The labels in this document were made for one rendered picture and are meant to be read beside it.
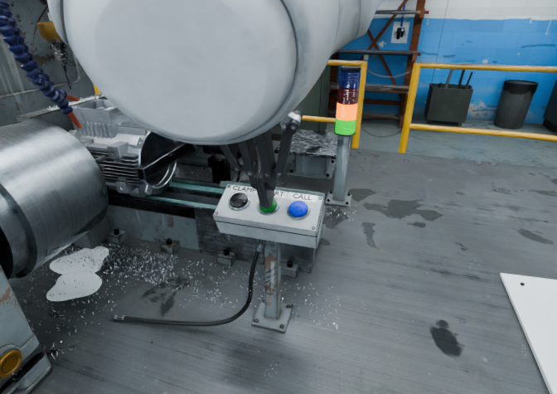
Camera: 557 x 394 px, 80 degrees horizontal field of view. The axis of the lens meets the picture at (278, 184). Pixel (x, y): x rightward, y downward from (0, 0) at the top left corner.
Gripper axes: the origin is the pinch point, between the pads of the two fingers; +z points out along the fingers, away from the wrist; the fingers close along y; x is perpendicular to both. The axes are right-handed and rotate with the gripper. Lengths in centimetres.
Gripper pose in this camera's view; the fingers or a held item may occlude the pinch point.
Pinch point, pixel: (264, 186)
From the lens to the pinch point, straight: 49.9
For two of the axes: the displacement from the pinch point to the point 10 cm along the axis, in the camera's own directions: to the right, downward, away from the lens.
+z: 1.1, 6.6, 7.4
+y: -9.6, -1.2, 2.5
